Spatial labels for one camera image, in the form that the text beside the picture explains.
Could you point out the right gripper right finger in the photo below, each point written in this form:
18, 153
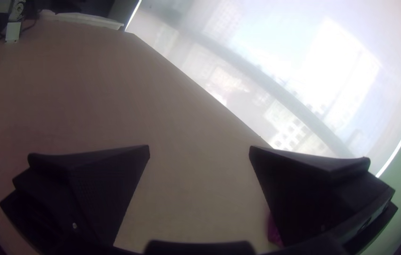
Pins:
310, 198

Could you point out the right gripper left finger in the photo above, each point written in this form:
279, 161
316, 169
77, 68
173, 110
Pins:
94, 191

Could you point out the white laundry basket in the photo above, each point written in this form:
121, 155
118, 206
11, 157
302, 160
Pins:
87, 19

